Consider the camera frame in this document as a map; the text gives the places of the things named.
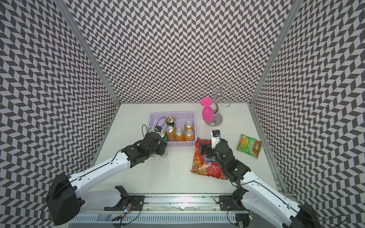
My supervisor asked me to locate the orange can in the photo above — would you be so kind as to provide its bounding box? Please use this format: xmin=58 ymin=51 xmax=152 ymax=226
xmin=175 ymin=128 xmax=184 ymax=142
xmin=184 ymin=129 xmax=195 ymax=142
xmin=165 ymin=125 xmax=175 ymax=142
xmin=184 ymin=121 xmax=194 ymax=131

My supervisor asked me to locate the dark green gold-top can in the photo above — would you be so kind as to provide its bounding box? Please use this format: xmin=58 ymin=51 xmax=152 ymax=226
xmin=166 ymin=116 xmax=175 ymax=127

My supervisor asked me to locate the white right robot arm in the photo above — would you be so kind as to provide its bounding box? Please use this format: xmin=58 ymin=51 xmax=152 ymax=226
xmin=200 ymin=139 xmax=321 ymax=228

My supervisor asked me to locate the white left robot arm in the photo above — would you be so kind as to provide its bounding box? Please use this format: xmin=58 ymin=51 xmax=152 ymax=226
xmin=46 ymin=132 xmax=167 ymax=226

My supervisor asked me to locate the lavender plastic basket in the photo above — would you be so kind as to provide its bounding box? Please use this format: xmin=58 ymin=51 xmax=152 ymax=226
xmin=147 ymin=112 xmax=197 ymax=147

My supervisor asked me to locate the green can right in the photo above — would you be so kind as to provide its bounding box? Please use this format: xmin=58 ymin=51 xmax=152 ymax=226
xmin=160 ymin=131 xmax=168 ymax=142

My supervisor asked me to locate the red candy bag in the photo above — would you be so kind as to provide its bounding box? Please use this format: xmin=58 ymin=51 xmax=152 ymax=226
xmin=191 ymin=138 xmax=227 ymax=180

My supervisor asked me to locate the green snack packet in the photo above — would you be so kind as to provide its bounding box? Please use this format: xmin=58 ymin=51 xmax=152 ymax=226
xmin=237 ymin=135 xmax=262 ymax=158

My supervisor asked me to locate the pink plastic wine glass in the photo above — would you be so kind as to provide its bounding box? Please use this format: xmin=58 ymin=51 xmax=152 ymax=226
xmin=200 ymin=97 xmax=214 ymax=122

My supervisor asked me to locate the chrome glass holder stand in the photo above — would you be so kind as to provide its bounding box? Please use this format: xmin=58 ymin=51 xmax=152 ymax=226
xmin=201 ymin=82 xmax=235 ymax=127

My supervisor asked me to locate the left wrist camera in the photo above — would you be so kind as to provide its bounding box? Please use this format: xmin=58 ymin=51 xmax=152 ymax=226
xmin=155 ymin=126 xmax=163 ymax=134

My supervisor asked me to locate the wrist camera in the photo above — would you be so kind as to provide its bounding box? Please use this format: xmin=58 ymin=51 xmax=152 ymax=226
xmin=211 ymin=130 xmax=221 ymax=149
xmin=155 ymin=126 xmax=163 ymax=134

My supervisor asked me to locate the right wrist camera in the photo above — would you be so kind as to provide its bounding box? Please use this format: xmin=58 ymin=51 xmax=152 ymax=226
xmin=211 ymin=130 xmax=221 ymax=149

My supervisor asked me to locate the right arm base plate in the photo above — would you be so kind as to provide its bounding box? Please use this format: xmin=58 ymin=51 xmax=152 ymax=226
xmin=219 ymin=195 xmax=247 ymax=211

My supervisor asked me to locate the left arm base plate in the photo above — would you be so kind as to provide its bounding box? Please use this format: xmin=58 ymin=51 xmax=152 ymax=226
xmin=104 ymin=185 xmax=146 ymax=211

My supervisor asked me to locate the aluminium front rail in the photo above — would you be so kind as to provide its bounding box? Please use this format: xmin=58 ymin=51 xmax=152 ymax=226
xmin=68 ymin=193 xmax=297 ymax=226

